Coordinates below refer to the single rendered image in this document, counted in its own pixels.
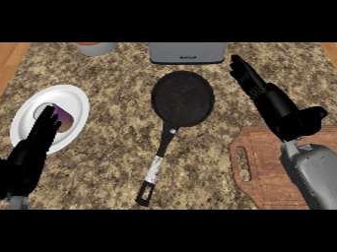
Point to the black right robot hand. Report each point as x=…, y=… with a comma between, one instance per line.
x=278, y=108

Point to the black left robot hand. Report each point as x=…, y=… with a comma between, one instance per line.
x=25, y=157

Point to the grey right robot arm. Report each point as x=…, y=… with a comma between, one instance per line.
x=321, y=177

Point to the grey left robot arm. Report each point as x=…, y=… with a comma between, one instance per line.
x=18, y=202

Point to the brown wooden cutting board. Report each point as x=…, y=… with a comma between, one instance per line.
x=264, y=170

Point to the black frying pan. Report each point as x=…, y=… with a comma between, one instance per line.
x=182, y=98

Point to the purple and yellow can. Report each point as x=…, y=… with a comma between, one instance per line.
x=65, y=119

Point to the white oval plate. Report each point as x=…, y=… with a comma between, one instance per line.
x=70, y=98

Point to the grey toaster appliance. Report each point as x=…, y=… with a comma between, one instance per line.
x=188, y=52

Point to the grey pot with orange rim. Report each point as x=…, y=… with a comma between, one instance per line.
x=96, y=48

